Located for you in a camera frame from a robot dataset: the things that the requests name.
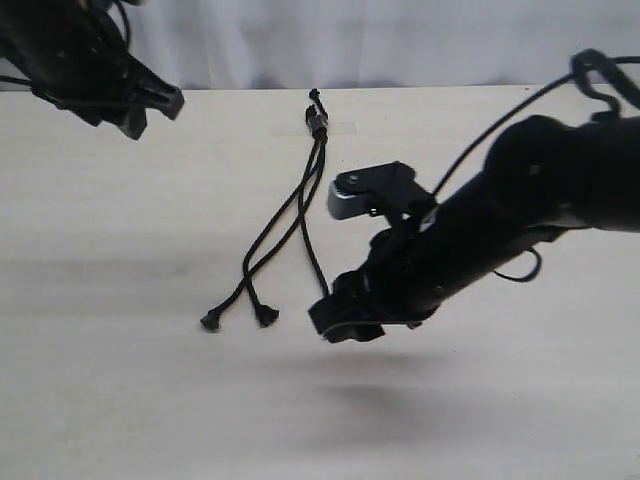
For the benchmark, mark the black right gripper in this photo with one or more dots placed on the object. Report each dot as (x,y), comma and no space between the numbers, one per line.
(527,192)

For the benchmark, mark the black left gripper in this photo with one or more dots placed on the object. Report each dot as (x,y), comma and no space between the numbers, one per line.
(76,56)

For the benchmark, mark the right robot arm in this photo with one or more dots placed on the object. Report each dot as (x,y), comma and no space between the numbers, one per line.
(611,201)

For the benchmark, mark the white curtain backdrop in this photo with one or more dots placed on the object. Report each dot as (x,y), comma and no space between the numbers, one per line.
(217,45)

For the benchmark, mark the clear adhesive tape strip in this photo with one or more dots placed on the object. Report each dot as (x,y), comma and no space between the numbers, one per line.
(300,130)

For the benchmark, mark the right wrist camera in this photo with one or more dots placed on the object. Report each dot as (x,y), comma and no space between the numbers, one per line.
(388,190)

